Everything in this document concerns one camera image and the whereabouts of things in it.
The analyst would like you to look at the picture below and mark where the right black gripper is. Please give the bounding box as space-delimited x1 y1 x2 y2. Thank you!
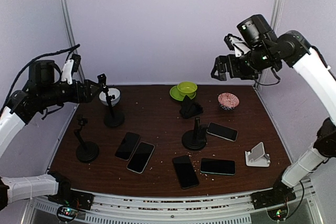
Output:
212 42 278 80

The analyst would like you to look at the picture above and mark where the tall black phone stand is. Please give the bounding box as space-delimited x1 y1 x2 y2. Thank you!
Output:
97 73 124 127

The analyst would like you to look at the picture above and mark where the silver phone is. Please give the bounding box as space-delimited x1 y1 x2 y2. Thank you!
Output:
206 122 238 142

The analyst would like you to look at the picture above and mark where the black phone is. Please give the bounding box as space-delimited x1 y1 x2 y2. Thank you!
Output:
172 155 199 189
114 132 141 161

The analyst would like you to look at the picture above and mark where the short round black stand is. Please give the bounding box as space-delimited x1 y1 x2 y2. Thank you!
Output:
182 117 207 151

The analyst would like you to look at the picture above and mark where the white-edged phone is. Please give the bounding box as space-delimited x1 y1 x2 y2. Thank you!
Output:
127 142 155 174

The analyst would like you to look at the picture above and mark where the blue phone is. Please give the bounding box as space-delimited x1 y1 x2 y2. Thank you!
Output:
199 158 236 176

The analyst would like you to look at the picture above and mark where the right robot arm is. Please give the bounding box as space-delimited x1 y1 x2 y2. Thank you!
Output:
211 14 335 204

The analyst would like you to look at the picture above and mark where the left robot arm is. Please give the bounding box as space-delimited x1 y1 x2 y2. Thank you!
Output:
1 45 101 209

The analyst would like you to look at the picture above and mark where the black folding phone stand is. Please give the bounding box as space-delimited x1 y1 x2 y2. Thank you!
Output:
180 95 203 119

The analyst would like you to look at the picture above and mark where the white phone stand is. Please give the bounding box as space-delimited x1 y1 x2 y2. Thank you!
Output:
245 142 271 168

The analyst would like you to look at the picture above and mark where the white bowl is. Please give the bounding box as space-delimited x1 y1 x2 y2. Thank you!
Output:
99 88 121 106

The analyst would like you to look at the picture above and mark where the red patterned bowl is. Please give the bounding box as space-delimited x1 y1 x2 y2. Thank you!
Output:
217 92 239 111

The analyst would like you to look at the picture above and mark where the green bowl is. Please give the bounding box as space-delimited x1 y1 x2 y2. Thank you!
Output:
177 81 198 94

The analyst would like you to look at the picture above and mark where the green plate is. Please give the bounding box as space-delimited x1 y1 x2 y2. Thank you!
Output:
170 86 197 101

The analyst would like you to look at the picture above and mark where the left circuit board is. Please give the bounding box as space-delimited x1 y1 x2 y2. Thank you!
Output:
56 206 79 222

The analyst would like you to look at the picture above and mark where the circuit board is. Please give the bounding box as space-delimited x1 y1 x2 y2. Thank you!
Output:
56 206 79 222
267 206 289 221

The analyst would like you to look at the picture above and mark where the right circuit board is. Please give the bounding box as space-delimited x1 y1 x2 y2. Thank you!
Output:
267 206 289 221

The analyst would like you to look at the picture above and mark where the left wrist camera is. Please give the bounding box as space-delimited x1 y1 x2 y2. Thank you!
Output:
61 54 81 85

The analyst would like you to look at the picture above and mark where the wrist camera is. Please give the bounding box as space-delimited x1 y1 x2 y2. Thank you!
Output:
61 54 81 85
224 34 251 58

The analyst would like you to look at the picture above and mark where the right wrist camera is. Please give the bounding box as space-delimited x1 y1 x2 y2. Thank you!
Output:
224 34 251 58

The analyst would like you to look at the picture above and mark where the left aluminium frame post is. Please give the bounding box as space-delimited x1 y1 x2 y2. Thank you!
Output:
54 0 88 90

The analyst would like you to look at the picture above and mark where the front aluminium rail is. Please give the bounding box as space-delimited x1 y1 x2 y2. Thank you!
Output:
20 179 325 223

